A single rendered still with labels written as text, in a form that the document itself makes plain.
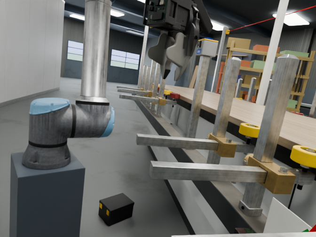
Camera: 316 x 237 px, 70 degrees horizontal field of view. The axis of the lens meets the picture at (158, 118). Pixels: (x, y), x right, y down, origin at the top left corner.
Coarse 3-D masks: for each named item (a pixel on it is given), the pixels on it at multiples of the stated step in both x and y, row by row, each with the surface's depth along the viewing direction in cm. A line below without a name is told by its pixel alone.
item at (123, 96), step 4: (124, 96) 168; (128, 96) 168; (132, 96) 169; (136, 96) 170; (140, 96) 172; (136, 100) 170; (140, 100) 171; (144, 100) 172; (148, 100) 172; (152, 100) 173; (156, 100) 174; (168, 100) 176; (172, 104) 177
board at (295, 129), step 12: (180, 96) 176; (192, 96) 180; (204, 96) 200; (216, 96) 225; (204, 108) 132; (216, 108) 124; (240, 108) 144; (252, 108) 156; (264, 108) 171; (240, 120) 96; (252, 120) 99; (288, 120) 118; (300, 120) 126; (312, 120) 136; (288, 132) 83; (300, 132) 87; (312, 132) 91; (288, 144) 70; (300, 144) 66; (312, 144) 68
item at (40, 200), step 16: (16, 160) 94; (16, 176) 84; (32, 176) 84; (48, 176) 88; (64, 176) 92; (80, 176) 96; (16, 192) 84; (32, 192) 86; (48, 192) 90; (64, 192) 94; (80, 192) 98; (16, 208) 85; (32, 208) 87; (48, 208) 91; (64, 208) 95; (80, 208) 100; (16, 224) 85; (32, 224) 89; (48, 224) 93; (64, 224) 97
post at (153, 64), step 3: (153, 63) 220; (153, 66) 221; (153, 69) 221; (150, 72) 223; (153, 72) 222; (150, 75) 222; (153, 75) 223; (150, 78) 223; (153, 78) 223; (150, 81) 223; (150, 84) 224; (150, 87) 225; (147, 96) 227; (147, 102) 227
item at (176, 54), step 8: (176, 40) 43; (184, 40) 44; (168, 48) 42; (176, 48) 43; (184, 48) 44; (168, 56) 42; (176, 56) 44; (184, 56) 44; (176, 64) 44; (184, 64) 45; (176, 72) 46; (176, 80) 46
